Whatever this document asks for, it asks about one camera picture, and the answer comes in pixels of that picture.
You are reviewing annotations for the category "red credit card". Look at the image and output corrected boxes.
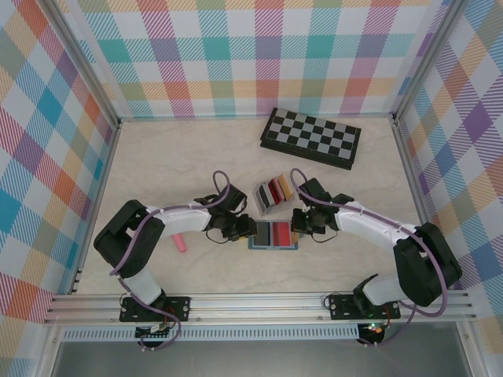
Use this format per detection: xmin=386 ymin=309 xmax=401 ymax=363
xmin=271 ymin=221 xmax=292 ymax=247

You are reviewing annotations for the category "black credit card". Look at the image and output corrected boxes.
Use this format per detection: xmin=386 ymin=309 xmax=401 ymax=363
xmin=254 ymin=221 xmax=273 ymax=247

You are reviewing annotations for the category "clear acrylic card stand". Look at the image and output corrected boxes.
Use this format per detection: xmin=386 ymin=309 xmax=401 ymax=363
xmin=252 ymin=171 xmax=296 ymax=219

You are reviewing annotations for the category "blue card holder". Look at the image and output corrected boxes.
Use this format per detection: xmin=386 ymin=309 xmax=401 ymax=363
xmin=247 ymin=218 xmax=302 ymax=251

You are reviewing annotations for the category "stack of black cards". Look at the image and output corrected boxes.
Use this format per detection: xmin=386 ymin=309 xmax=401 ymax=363
xmin=255 ymin=183 xmax=278 ymax=209

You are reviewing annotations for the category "stack of red cards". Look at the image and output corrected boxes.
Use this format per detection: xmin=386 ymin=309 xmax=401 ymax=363
xmin=270 ymin=178 xmax=287 ymax=204

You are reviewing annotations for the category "stack of gold cards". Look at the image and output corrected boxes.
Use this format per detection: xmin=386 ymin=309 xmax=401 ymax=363
xmin=277 ymin=174 xmax=295 ymax=197

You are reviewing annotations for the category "black folding chessboard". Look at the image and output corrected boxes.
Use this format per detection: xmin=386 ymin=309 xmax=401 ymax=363
xmin=259 ymin=107 xmax=362 ymax=171

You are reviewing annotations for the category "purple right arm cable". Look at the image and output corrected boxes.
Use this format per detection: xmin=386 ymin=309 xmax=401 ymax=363
xmin=289 ymin=167 xmax=449 ymax=349

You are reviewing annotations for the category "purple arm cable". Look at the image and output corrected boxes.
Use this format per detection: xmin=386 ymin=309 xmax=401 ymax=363
xmin=112 ymin=170 xmax=232 ymax=352
xmin=289 ymin=167 xmax=449 ymax=349

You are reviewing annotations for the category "long aluminium mounting rail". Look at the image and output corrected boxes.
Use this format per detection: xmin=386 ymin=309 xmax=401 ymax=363
xmin=42 ymin=290 xmax=479 ymax=325

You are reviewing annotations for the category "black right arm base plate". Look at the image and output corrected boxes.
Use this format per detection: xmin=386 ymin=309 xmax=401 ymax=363
xmin=328 ymin=293 xmax=402 ymax=321

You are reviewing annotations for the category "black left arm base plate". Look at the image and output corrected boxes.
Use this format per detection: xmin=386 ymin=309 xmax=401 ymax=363
xmin=119 ymin=296 xmax=192 ymax=324

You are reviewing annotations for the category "slotted grey cable duct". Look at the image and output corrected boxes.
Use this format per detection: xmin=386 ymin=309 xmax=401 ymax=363
xmin=61 ymin=328 xmax=362 ymax=342

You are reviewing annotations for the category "aluminium table side rail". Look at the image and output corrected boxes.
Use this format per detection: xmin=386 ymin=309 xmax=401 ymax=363
xmin=69 ymin=119 xmax=123 ymax=295
xmin=391 ymin=117 xmax=453 ymax=291

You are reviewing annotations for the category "thin aluminium table rail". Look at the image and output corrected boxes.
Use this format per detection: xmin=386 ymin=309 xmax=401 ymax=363
xmin=117 ymin=113 xmax=396 ymax=122

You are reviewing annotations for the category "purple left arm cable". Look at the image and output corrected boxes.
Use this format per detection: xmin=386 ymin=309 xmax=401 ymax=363
xmin=112 ymin=170 xmax=232 ymax=352

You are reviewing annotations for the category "aluminium frame post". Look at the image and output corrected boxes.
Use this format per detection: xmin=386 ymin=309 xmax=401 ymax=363
xmin=391 ymin=0 xmax=471 ymax=125
xmin=41 ymin=0 xmax=122 ymax=129

